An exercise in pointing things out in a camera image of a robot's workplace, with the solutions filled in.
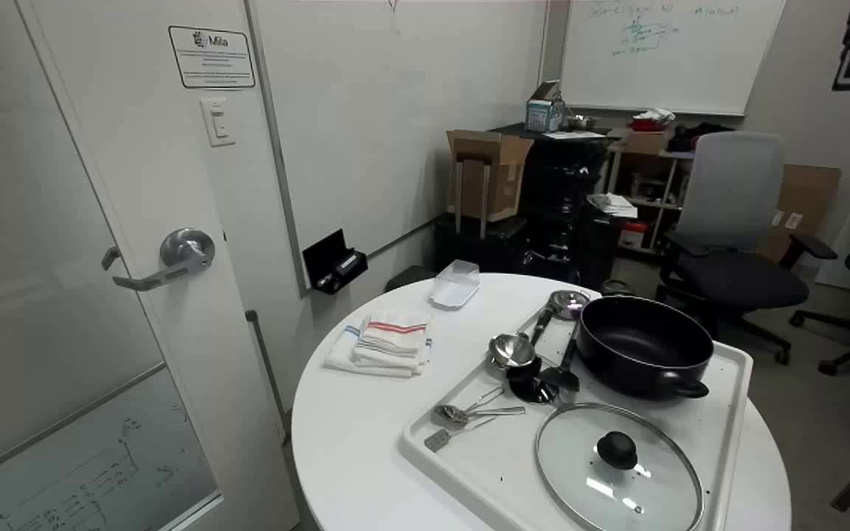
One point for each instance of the glass pot lid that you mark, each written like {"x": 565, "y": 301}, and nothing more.
{"x": 612, "y": 470}

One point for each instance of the black cooking pot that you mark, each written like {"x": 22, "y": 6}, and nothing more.
{"x": 643, "y": 348}

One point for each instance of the clear plastic container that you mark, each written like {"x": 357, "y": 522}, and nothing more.
{"x": 454, "y": 283}

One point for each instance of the black marker tray box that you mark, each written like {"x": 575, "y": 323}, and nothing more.
{"x": 330, "y": 262}

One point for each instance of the open cardboard box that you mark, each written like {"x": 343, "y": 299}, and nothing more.
{"x": 485, "y": 171}

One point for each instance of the small steel ladle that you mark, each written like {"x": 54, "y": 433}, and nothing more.
{"x": 498, "y": 351}

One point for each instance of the steel spoon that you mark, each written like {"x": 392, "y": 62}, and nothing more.
{"x": 458, "y": 416}

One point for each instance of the black storage case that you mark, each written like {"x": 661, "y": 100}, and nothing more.
{"x": 565, "y": 233}

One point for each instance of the white plastic tray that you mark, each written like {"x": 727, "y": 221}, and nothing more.
{"x": 489, "y": 466}

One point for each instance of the white door sign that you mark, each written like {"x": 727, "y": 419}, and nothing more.
{"x": 211, "y": 56}

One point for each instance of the grey office chair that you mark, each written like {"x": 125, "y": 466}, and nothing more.
{"x": 712, "y": 261}

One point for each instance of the flat cardboard box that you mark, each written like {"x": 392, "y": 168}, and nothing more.
{"x": 804, "y": 202}

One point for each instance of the steel ladle with black handle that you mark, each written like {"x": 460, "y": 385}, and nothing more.
{"x": 559, "y": 304}

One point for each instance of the silver door handle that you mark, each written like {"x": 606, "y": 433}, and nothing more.
{"x": 180, "y": 252}

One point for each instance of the white light switch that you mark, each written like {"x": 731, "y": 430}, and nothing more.
{"x": 218, "y": 124}

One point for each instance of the wall whiteboard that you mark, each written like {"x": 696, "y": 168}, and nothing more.
{"x": 693, "y": 56}

